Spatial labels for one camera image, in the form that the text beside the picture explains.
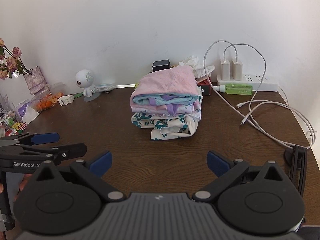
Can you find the left white charger plug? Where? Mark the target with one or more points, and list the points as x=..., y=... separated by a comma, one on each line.
x=225, y=69

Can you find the clear box of oranges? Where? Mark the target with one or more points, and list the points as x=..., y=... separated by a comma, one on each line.
x=49, y=97

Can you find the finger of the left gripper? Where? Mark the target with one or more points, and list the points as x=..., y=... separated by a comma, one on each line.
x=38, y=139
x=56, y=154

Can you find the green spray bottle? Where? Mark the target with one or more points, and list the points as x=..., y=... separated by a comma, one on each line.
x=235, y=89

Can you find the dried pink flower bouquet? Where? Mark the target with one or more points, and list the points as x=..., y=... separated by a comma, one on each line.
x=11, y=62

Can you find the white charger plug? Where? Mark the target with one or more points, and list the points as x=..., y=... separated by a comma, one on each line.
x=237, y=70
x=225, y=69

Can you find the white power strip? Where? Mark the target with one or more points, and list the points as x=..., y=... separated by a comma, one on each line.
x=264, y=84

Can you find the purple white paper pack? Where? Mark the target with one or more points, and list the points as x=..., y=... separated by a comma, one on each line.
x=25, y=112

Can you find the pink blue purple mesh garment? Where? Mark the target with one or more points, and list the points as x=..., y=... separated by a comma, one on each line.
x=169, y=91

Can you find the person's left hand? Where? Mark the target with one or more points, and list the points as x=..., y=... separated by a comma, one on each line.
x=15, y=183

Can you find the teal floral folded cloth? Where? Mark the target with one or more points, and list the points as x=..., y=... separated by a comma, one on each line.
x=164, y=128

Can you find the purple floral folded cloth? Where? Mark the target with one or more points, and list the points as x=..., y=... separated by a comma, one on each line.
x=195, y=109

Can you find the white tube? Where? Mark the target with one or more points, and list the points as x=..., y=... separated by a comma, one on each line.
x=65, y=100

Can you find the black power adapter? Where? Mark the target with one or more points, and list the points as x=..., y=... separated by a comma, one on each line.
x=161, y=65

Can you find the pink textured vase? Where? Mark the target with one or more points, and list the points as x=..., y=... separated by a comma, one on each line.
x=35, y=80

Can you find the white round robot toy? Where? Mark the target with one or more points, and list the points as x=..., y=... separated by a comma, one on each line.
x=85, y=79

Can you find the colourful snack packets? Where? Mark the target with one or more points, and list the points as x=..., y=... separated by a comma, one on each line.
x=10, y=125

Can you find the crumpled white tissue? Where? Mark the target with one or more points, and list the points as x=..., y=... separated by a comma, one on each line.
x=198, y=68

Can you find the right white charger plug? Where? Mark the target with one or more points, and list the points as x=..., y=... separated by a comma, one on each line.
x=237, y=70

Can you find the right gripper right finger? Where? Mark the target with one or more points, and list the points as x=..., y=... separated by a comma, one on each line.
x=229, y=173

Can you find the red box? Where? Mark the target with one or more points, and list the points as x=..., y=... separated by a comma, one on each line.
x=204, y=86

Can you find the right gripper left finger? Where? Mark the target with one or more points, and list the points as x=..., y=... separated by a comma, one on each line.
x=89, y=174

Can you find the black charger stand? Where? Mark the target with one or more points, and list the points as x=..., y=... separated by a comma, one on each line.
x=296, y=160

